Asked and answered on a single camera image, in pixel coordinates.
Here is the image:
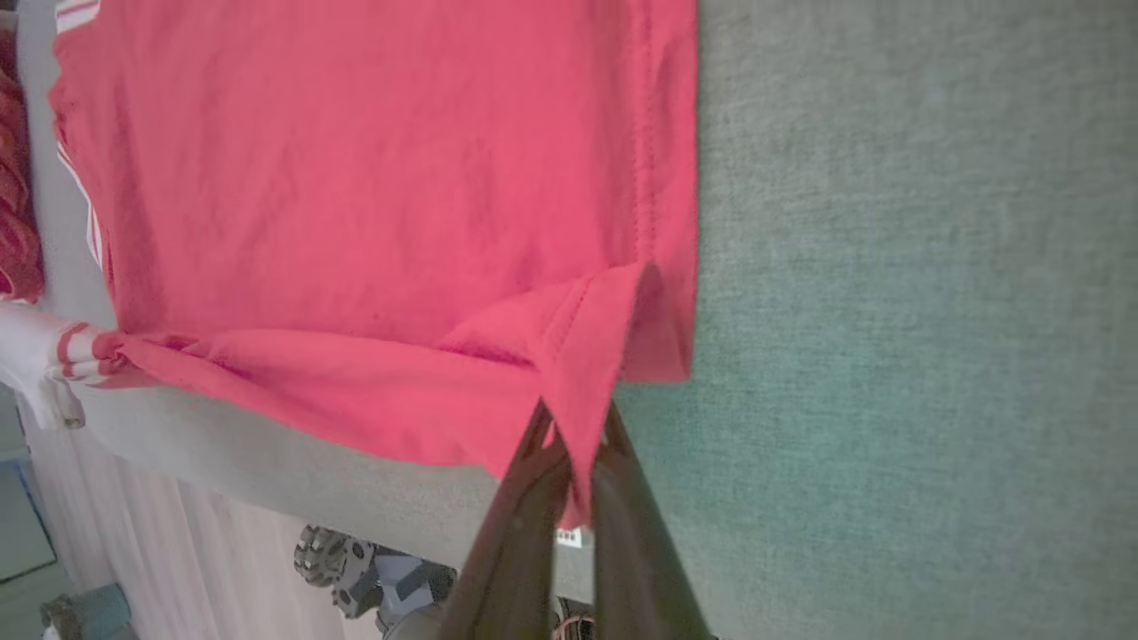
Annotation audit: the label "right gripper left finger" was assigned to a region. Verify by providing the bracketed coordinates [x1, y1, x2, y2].
[436, 400, 572, 640]

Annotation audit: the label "teal grey floor object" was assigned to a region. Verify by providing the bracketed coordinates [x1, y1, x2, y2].
[40, 582, 136, 640]

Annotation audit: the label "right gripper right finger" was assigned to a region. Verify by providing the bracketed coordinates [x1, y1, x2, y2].
[590, 404, 717, 640]

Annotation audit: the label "red and white t-shirt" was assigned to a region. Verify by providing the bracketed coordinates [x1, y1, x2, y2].
[0, 0, 701, 532]

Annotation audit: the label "green floor mat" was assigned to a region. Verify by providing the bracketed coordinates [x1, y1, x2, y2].
[0, 458, 60, 585]

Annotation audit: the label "red shorts with white panel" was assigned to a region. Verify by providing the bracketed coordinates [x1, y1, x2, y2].
[0, 27, 47, 305]

